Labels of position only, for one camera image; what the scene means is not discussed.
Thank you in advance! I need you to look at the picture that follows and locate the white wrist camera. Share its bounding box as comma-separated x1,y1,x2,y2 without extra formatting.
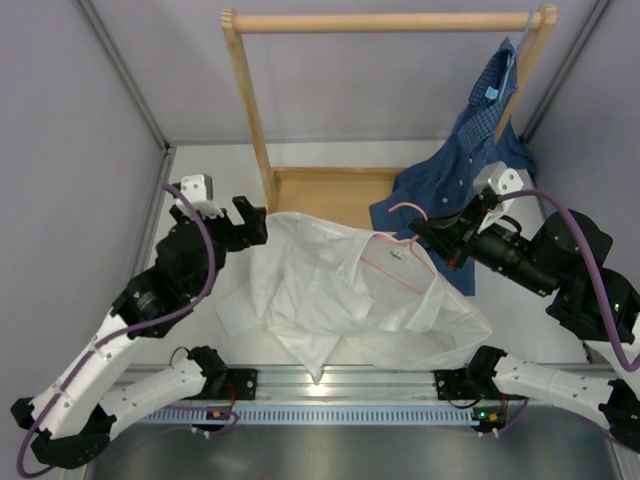
473,161,524,233
180,173,223,218

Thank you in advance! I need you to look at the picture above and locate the aluminium mounting rail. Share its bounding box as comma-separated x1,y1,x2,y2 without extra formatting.
228,365,438,403

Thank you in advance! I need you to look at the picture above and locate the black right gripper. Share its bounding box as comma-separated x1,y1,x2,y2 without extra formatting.
408,196,559,299

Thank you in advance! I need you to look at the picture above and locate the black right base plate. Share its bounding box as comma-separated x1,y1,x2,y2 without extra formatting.
433,368,478,402

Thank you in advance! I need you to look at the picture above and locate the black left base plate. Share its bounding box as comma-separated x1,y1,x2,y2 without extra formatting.
224,368,258,401

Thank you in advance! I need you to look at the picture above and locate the slotted grey cable duct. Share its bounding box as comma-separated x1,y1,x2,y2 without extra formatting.
140,404,501,427

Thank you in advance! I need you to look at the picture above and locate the left aluminium frame post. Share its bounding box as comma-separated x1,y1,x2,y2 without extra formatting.
74,0,176,236

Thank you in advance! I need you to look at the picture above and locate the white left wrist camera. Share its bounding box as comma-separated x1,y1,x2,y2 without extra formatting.
180,173,223,218

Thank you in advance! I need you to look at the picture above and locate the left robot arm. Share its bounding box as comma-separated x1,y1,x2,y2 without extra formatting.
11,196,268,470

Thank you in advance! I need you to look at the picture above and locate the light blue wire hanger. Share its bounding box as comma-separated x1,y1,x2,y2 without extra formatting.
500,10,535,96

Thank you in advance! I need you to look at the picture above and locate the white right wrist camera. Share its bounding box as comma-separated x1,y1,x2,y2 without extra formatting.
473,161,524,233

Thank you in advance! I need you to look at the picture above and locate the white shirt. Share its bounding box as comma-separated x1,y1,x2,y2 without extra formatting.
216,212,492,380

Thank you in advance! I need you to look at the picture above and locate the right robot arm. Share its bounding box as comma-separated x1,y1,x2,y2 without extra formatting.
409,193,639,451

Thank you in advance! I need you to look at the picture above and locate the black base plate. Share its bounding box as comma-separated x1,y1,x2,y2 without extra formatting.
433,368,478,402
224,368,258,401

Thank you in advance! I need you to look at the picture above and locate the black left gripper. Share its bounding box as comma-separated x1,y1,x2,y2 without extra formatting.
173,196,268,298

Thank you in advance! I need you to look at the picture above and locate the aluminium frame post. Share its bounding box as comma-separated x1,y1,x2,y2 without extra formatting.
519,0,621,231
74,0,176,236

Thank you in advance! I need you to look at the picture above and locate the wooden clothes rack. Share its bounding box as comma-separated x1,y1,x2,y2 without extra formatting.
220,3,558,228

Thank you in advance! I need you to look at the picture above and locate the blue checkered shirt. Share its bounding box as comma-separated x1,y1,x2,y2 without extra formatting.
368,37,539,297

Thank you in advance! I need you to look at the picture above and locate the right aluminium frame post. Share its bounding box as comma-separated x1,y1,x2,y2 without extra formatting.
519,0,621,231

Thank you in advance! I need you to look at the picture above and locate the pink wire hanger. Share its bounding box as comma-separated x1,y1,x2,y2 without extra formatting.
360,232,439,295

